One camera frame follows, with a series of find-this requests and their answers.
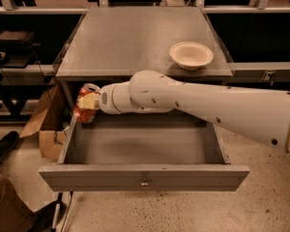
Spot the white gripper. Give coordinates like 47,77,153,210
76,82,131,114

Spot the red coke can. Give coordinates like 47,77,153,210
73,83,100,124

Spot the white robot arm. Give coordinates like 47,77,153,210
76,70,290,155

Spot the open grey top drawer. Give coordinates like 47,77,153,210
39,111,249,191

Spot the small metal drawer knob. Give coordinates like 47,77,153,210
140,178,149,188

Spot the brown cardboard box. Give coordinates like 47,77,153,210
20,84,67,160

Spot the grey cabinet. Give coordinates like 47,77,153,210
56,7,232,106

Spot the black box on shelf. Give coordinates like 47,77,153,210
0,31,35,45

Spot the black shoe upper left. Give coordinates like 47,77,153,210
0,130,19,164

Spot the black shoe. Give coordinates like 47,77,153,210
27,201,57,232
0,130,19,164

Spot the white paper bowl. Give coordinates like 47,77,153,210
169,42,214,71

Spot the black shoe lower left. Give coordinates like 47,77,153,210
27,201,57,232

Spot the tan trouser leg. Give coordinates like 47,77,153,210
0,174,37,232

